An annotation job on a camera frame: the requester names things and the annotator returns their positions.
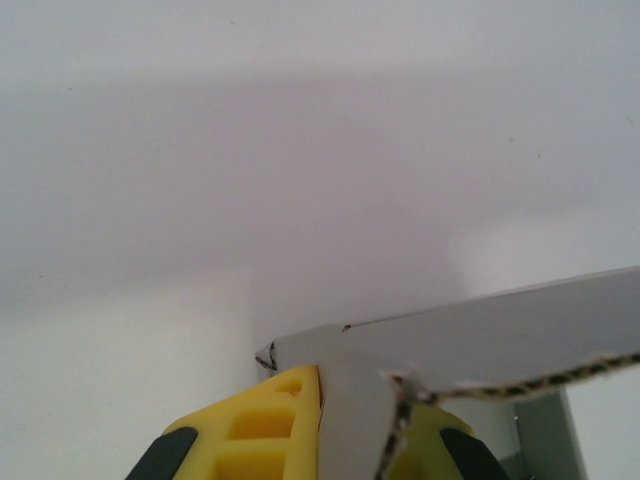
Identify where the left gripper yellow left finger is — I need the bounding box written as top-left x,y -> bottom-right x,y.
127,364 -> 322,480

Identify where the grey cardboard box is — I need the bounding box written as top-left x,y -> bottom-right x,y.
254,266 -> 640,480

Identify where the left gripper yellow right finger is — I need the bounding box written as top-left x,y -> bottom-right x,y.
389,401 -> 512,480

